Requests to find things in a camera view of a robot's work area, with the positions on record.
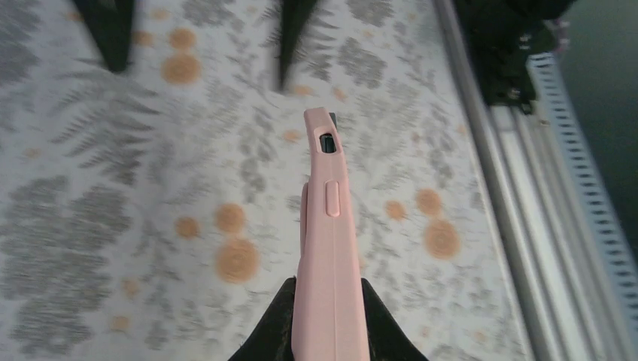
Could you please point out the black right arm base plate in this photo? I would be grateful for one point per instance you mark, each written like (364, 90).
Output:
(501, 35)

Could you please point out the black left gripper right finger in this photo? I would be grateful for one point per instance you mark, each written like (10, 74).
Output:
(387, 341)

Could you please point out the floral patterned table mat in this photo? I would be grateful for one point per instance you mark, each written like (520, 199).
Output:
(154, 215)

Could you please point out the aluminium mounting rail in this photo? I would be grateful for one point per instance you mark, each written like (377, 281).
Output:
(568, 308)

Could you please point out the perforated cable duct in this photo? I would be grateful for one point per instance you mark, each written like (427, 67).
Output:
(610, 244)

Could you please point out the pink phone case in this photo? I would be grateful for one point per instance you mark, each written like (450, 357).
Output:
(329, 321)

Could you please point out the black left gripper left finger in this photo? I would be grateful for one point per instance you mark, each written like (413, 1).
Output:
(271, 338)

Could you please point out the dark green smartphone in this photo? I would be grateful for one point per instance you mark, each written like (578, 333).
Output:
(327, 140)

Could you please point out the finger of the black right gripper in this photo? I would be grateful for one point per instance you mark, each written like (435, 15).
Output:
(293, 17)
(110, 24)

